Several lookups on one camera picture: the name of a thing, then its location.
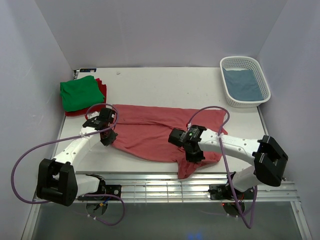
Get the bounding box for aluminium frame rail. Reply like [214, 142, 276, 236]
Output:
[32, 172, 301, 204]

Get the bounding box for pink red t shirt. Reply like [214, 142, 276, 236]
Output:
[112, 104, 226, 179]

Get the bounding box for white plastic basket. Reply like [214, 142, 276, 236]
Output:
[219, 56, 271, 108]

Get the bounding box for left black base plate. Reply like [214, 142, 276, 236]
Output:
[77, 184, 122, 202]

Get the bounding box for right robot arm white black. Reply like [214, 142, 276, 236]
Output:
[168, 125, 288, 200]

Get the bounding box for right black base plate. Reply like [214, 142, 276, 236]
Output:
[208, 184, 254, 201]

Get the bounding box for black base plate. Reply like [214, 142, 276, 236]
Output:
[77, 184, 122, 202]
[208, 184, 254, 201]

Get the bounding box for blue label sticker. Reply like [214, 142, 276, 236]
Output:
[79, 68, 97, 73]

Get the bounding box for folded red t shirt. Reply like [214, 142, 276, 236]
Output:
[64, 78, 107, 117]

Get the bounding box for blue t shirt in basket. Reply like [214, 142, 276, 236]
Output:
[222, 68, 264, 102]

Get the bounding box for folded green t shirt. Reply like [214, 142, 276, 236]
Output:
[60, 75, 105, 112]

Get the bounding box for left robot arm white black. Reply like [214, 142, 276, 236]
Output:
[36, 108, 118, 207]

